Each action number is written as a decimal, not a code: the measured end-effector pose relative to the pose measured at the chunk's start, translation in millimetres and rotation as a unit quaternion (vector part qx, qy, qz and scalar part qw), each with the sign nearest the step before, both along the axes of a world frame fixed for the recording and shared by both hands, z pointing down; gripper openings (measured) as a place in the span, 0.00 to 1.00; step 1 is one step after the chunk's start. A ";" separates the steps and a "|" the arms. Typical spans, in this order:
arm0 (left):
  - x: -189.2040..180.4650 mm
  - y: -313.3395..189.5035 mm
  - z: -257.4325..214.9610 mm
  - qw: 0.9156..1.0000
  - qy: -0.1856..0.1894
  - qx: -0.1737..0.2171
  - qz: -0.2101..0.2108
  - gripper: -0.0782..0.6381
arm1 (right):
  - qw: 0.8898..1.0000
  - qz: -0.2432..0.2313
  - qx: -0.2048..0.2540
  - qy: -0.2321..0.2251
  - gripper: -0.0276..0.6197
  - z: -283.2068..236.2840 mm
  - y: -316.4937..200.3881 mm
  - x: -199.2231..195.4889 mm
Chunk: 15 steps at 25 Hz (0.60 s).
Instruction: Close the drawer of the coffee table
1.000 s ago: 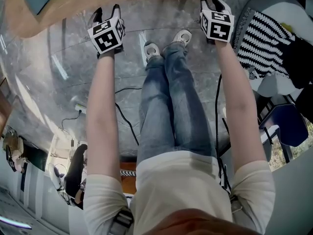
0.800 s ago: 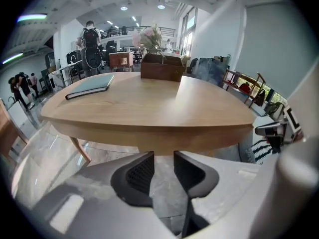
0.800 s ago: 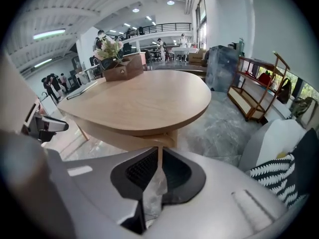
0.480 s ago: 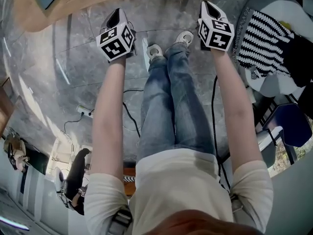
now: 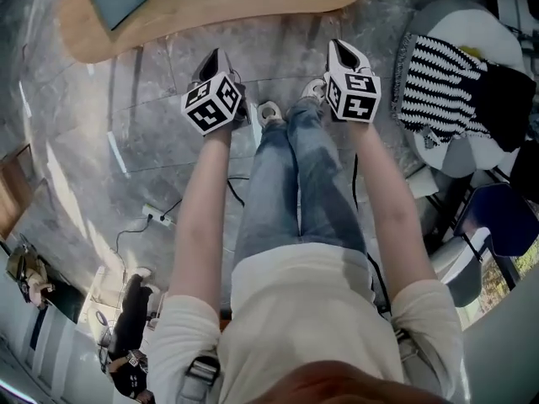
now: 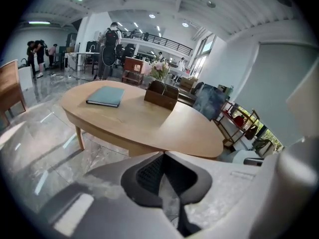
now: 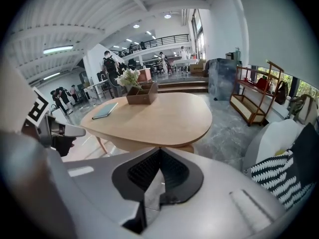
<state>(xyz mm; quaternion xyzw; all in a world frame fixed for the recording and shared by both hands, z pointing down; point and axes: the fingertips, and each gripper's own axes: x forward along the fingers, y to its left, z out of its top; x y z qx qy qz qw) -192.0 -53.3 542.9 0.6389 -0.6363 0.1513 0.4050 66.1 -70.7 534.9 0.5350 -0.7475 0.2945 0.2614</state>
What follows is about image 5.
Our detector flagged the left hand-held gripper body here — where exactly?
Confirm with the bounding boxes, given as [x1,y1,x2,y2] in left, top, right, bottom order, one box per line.
[180,70,253,136]

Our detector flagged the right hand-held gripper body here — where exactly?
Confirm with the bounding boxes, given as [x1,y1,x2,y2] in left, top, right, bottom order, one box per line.
[324,66,382,123]

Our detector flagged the person's right forearm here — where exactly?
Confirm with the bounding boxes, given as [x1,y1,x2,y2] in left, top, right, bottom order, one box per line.
[354,120,439,302]

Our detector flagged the person's left forearm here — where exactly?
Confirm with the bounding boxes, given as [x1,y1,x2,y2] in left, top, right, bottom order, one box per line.
[168,126,233,306]

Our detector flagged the wooden coffee table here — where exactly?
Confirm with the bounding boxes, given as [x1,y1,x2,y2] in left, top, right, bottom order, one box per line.
[57,0,376,65]

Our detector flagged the white sneaker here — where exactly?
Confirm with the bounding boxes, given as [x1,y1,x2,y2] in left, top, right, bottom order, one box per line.
[256,101,286,129]
[301,77,328,105]

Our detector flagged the black white striped blanket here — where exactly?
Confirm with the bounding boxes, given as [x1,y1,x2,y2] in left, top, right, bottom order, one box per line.
[389,31,538,153]

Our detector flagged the small white box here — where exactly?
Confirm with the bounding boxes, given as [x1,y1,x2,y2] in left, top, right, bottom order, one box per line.
[406,166,439,199]

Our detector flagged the person's blue jeans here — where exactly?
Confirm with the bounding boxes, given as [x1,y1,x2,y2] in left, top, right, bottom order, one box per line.
[232,97,370,264]

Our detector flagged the white power strip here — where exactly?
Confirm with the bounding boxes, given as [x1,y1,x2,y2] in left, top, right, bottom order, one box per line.
[141,203,176,227]

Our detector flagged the black bag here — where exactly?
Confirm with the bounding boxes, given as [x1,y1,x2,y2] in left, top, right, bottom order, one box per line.
[508,140,539,205]

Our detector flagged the dark blue chair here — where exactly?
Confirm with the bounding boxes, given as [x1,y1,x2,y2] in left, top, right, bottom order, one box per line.
[453,182,539,258]

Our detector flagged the light grey chair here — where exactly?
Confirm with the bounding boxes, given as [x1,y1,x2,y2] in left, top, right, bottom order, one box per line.
[429,227,494,309]

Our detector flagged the wooden side table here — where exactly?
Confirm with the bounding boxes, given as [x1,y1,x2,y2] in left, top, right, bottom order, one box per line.
[0,143,35,240]

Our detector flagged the person's white t-shirt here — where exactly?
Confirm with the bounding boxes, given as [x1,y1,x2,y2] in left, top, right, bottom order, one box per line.
[147,242,464,404]

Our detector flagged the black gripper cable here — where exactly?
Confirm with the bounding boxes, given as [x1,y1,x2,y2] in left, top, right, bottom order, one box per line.
[352,153,392,315]

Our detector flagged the black power cable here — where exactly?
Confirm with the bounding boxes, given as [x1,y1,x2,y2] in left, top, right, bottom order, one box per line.
[112,215,152,271]
[166,176,250,218]

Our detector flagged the grey harness strap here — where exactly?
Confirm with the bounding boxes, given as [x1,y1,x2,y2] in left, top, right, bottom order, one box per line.
[393,328,418,364]
[180,355,222,404]

